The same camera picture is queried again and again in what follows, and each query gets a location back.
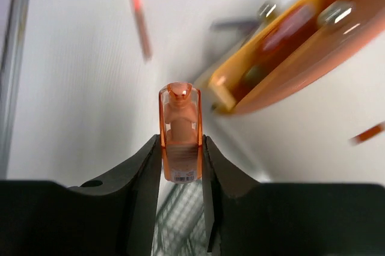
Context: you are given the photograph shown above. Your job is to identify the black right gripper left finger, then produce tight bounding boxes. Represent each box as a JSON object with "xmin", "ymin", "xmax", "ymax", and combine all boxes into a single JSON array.
[{"xmin": 1, "ymin": 135, "xmax": 161, "ymax": 255}]

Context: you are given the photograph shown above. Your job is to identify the green highlighter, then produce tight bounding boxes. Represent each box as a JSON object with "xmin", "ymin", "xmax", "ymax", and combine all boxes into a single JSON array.
[{"xmin": 241, "ymin": 65, "xmax": 268, "ymax": 89}]

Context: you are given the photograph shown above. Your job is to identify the pink highlighter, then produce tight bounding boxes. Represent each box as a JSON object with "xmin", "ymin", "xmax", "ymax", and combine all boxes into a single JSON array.
[{"xmin": 260, "ymin": 4, "xmax": 315, "ymax": 52}]

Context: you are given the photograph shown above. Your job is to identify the red pen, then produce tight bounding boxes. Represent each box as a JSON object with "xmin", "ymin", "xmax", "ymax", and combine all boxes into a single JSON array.
[{"xmin": 131, "ymin": 0, "xmax": 153, "ymax": 61}]

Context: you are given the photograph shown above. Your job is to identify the orange highlighter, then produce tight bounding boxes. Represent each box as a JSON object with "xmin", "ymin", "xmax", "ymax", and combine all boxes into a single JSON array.
[{"xmin": 159, "ymin": 82, "xmax": 203, "ymax": 184}]

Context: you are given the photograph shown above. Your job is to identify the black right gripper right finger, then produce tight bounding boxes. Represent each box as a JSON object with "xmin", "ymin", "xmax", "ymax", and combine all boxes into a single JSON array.
[{"xmin": 202, "ymin": 136, "xmax": 384, "ymax": 255}]

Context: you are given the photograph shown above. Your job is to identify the cream round drawer box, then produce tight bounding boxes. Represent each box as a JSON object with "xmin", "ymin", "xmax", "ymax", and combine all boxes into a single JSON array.
[{"xmin": 196, "ymin": 0, "xmax": 384, "ymax": 115}]

